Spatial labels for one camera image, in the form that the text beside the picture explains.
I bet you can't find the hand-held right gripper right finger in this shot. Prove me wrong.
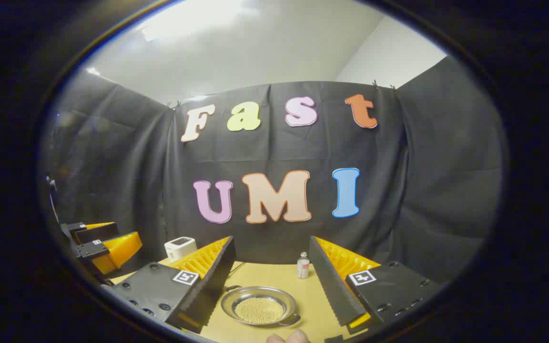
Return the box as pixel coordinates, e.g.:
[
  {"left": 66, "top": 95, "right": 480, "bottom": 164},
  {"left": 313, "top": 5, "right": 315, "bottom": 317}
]
[{"left": 309, "top": 236, "right": 442, "bottom": 334}]

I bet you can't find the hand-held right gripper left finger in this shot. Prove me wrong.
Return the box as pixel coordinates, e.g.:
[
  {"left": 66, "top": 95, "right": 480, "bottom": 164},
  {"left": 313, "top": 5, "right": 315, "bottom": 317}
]
[{"left": 112, "top": 236, "right": 237, "bottom": 334}]

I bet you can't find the steel pot with black handles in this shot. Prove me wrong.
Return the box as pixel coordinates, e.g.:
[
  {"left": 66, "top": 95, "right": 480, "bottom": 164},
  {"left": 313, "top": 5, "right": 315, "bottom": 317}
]
[{"left": 221, "top": 285, "right": 301, "bottom": 328}]

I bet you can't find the white box appliance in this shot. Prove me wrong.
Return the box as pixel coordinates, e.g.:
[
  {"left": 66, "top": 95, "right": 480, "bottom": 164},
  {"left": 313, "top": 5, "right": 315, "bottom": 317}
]
[{"left": 164, "top": 237, "right": 197, "bottom": 262}]

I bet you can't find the pile of yellow soybeans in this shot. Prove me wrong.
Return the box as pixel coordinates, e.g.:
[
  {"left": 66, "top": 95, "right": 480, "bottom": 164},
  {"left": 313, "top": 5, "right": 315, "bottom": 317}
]
[{"left": 234, "top": 296, "right": 285, "bottom": 324}]

